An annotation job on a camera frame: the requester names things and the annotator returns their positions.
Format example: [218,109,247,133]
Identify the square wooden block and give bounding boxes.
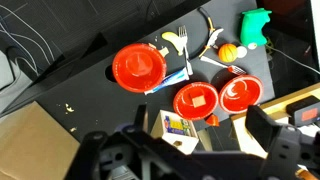
[190,94,207,108]

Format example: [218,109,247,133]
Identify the green toy drill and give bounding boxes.
[239,8,273,50]

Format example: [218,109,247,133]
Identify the orange wedge block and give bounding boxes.
[204,113,221,128]

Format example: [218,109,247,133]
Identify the blue white toothpaste tube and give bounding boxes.
[143,66,190,96]

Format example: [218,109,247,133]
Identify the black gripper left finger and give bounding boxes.
[134,104,149,134]

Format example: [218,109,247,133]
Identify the white cable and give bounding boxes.
[266,44,320,75]

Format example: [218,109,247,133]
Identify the large cardboard box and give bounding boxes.
[0,100,81,180]

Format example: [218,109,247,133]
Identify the red plastic bowl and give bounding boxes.
[218,74,265,115]
[111,42,168,94]
[172,81,220,121]

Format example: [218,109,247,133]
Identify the yellow toy banana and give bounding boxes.
[161,31,185,57]

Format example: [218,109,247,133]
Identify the orange handled pliers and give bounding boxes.
[198,6,225,58]

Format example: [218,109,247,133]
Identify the wooden shape sorter box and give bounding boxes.
[149,109,200,156]

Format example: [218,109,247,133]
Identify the light wooden table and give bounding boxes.
[230,82,320,159]

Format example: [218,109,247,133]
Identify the small beige piece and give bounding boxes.
[157,46,170,58]

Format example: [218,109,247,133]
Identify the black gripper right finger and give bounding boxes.
[245,105,281,153]

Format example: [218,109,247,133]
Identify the black box red label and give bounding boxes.
[285,95,320,128]

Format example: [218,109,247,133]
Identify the white ping pong ball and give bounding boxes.
[235,45,249,58]

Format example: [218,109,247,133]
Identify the orange toy basketball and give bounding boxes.
[218,43,239,64]

